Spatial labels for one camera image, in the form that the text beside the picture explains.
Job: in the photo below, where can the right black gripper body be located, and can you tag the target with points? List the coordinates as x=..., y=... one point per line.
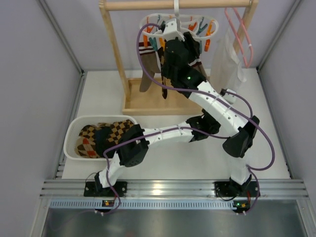
x=175, y=42

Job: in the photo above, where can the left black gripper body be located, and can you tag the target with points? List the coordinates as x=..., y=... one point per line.
x=206, y=123

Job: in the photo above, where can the white clip sock hanger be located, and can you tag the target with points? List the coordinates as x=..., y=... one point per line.
x=201, y=27

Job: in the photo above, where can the black yellow checkered sock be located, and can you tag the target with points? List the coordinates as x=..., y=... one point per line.
x=118, y=129

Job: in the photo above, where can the dark navy sock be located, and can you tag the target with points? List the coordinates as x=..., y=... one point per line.
x=103, y=140

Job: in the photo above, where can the beige orange argyle sock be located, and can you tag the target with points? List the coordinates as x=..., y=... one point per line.
x=86, y=148

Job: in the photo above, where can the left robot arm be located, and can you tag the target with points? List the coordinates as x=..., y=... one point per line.
x=135, y=143

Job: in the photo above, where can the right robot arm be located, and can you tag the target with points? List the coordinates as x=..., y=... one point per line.
x=241, y=131

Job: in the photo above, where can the pink clothes hanger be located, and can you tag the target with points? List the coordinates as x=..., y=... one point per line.
x=248, y=54

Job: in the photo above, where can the wooden clothes rack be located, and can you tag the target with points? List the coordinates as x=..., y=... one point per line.
x=150, y=103

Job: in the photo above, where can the clear plastic bag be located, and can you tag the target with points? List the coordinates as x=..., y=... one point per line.
x=226, y=71

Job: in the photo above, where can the white perforated plastic basket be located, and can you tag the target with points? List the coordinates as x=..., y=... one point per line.
x=77, y=125

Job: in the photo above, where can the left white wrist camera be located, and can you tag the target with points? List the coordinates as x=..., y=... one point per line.
x=229, y=95

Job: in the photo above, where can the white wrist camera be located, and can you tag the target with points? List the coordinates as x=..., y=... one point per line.
x=229, y=95
x=170, y=30

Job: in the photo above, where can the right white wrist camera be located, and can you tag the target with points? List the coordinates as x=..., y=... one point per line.
x=170, y=30

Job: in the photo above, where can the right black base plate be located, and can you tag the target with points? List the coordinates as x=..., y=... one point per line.
x=223, y=188

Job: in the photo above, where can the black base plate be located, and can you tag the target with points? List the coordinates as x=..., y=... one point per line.
x=92, y=190
x=223, y=188

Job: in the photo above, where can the aluminium mounting rail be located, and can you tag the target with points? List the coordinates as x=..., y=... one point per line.
x=167, y=194

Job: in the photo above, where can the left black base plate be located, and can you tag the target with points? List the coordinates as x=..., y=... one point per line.
x=92, y=190

